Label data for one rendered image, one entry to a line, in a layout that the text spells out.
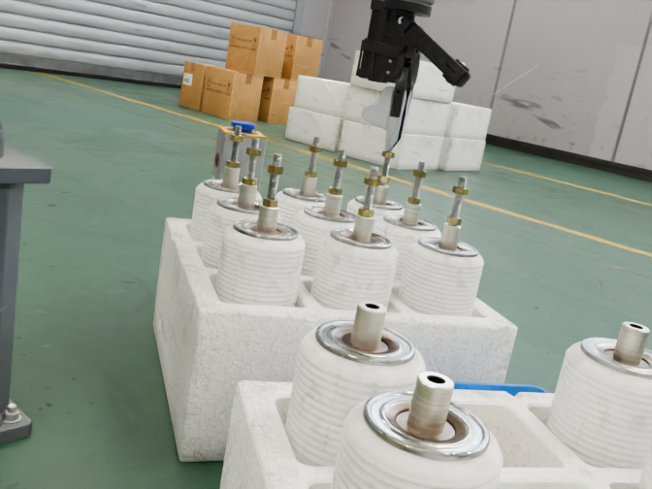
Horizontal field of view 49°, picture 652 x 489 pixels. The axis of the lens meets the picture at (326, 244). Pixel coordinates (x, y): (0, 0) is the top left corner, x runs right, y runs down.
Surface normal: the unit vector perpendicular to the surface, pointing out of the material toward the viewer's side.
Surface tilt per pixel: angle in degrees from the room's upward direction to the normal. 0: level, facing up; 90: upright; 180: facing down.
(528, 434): 90
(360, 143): 90
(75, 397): 0
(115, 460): 0
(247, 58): 90
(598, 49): 90
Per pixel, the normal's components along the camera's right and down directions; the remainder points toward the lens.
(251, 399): 0.17, -0.95
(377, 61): -0.25, 0.20
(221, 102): -0.69, 0.06
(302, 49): 0.68, 0.29
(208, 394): 0.29, 0.29
